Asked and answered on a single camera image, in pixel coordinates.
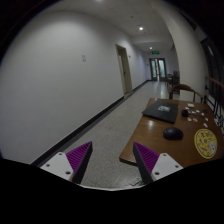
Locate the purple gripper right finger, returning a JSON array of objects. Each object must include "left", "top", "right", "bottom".
[{"left": 132, "top": 141, "right": 184, "bottom": 185}]

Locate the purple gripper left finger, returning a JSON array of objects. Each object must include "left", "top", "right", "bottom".
[{"left": 40, "top": 140, "right": 94, "bottom": 185}]

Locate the black computer mouse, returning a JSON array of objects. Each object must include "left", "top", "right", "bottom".
[{"left": 163, "top": 127, "right": 183, "bottom": 140}]

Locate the yellow round mouse pad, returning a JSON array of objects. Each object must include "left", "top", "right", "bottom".
[{"left": 194, "top": 129, "right": 218, "bottom": 159}]

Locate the wooden table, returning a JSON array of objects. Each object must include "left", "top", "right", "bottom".
[{"left": 119, "top": 99, "right": 224, "bottom": 167}]

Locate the black laptop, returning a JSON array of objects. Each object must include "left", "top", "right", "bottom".
[{"left": 142, "top": 100, "right": 179, "bottom": 124}]

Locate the small black round object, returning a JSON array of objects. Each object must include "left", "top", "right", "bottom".
[{"left": 181, "top": 110, "right": 189, "bottom": 117}]

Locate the wooden chair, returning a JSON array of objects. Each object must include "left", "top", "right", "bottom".
[{"left": 168, "top": 84, "right": 203, "bottom": 101}]

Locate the glass double door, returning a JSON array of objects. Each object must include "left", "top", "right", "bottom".
[{"left": 149, "top": 58, "right": 166, "bottom": 81}]

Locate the green exit sign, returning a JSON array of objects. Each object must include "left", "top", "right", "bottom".
[{"left": 152, "top": 51, "right": 159, "bottom": 55}]

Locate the wooden side door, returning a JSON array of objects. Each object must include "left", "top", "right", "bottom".
[{"left": 116, "top": 45, "right": 132, "bottom": 94}]

